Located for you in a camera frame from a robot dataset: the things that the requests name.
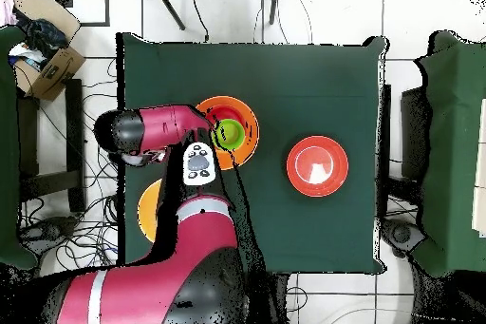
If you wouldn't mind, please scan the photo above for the green plastic cup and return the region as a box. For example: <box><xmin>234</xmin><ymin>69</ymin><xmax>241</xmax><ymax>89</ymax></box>
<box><xmin>213</xmin><ymin>118</ymin><xmax>247</xmax><ymax>151</ymax></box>

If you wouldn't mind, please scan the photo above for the large orange bowl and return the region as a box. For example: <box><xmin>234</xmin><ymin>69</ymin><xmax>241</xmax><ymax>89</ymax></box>
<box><xmin>195</xmin><ymin>95</ymin><xmax>260</xmax><ymax>172</ymax></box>
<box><xmin>137</xmin><ymin>178</ymin><xmax>163</xmax><ymax>243</ymax></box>

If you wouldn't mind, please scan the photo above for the small red bowl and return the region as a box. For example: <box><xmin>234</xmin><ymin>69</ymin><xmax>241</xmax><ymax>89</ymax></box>
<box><xmin>204</xmin><ymin>105</ymin><xmax>250</xmax><ymax>152</ymax></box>

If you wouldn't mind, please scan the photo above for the wide red bowl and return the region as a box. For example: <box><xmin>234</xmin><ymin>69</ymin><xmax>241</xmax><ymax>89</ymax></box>
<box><xmin>286</xmin><ymin>135</ymin><xmax>349</xmax><ymax>198</ymax></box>

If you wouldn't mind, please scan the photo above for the dark green tablecloth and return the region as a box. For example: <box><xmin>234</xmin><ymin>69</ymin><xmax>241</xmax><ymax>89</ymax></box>
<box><xmin>116</xmin><ymin>32</ymin><xmax>388</xmax><ymax>275</ymax></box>

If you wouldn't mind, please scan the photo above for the green covered table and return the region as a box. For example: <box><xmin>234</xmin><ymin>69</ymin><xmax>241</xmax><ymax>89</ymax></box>
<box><xmin>411</xmin><ymin>29</ymin><xmax>486</xmax><ymax>278</ymax></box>
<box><xmin>0</xmin><ymin>25</ymin><xmax>39</xmax><ymax>270</ymax></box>

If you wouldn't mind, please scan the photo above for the dark blue bag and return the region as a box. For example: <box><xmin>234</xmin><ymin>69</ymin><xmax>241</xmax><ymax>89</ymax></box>
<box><xmin>22</xmin><ymin>17</ymin><xmax>70</xmax><ymax>60</ymax></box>

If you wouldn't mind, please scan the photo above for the flat cardboard sheet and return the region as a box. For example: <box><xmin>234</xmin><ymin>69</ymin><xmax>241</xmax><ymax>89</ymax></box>
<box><xmin>12</xmin><ymin>0</ymin><xmax>82</xmax><ymax>42</ymax></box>

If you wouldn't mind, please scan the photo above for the black cable bundle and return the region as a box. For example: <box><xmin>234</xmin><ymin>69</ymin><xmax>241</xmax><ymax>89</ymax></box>
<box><xmin>16</xmin><ymin>57</ymin><xmax>128</xmax><ymax>276</ymax></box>

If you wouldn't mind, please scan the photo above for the black bench frame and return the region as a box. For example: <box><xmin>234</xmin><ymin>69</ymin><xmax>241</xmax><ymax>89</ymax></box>
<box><xmin>16</xmin><ymin>78</ymin><xmax>87</xmax><ymax>214</ymax></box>

